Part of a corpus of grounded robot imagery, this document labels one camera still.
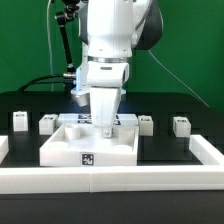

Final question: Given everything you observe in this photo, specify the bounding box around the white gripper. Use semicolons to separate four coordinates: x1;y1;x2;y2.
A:
90;87;121;138

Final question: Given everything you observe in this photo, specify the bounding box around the white square tabletop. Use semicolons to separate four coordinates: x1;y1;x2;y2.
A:
39;124;139;167

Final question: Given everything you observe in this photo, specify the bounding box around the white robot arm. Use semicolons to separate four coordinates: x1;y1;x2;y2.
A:
72;0;163;138

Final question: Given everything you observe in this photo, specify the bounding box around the white U-shaped obstacle fence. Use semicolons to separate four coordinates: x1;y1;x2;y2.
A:
0;135;224;194

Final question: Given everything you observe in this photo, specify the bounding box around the white marker base plate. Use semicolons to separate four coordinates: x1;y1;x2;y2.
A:
58;113;138;127

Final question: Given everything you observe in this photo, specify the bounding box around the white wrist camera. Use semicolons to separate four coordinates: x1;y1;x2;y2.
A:
87;62;129;88

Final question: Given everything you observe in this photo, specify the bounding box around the black cable bundle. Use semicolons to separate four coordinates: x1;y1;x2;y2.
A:
18;73;76;92

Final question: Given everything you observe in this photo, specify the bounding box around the grey thin cable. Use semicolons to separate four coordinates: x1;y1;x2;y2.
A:
46;0;56;92

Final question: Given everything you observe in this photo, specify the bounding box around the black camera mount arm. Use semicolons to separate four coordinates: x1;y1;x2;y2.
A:
55;0;80;77

